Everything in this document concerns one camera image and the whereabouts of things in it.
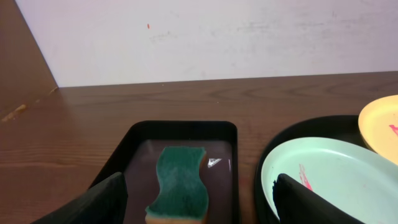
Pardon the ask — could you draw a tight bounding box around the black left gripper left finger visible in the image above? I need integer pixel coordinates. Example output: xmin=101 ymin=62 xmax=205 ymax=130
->
xmin=34 ymin=172 xmax=128 ymax=224

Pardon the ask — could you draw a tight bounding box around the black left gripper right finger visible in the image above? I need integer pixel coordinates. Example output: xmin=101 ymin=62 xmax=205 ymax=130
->
xmin=272 ymin=174 xmax=363 ymax=224

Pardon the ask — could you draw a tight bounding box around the mint green plate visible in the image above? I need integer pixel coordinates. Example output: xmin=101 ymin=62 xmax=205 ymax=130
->
xmin=260 ymin=137 xmax=397 ymax=223

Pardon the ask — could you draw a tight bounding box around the green and yellow sponge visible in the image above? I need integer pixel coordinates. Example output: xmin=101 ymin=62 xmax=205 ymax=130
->
xmin=145 ymin=146 xmax=209 ymax=224

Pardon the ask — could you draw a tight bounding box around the black rectangular tray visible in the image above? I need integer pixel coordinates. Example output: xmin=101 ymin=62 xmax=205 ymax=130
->
xmin=95 ymin=121 xmax=241 ymax=224

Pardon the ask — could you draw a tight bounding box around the round black tray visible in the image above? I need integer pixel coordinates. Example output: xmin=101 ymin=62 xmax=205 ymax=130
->
xmin=254 ymin=115 xmax=366 ymax=224

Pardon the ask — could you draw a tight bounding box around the yellow plate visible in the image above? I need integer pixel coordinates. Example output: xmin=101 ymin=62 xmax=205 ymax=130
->
xmin=358 ymin=95 xmax=398 ymax=164

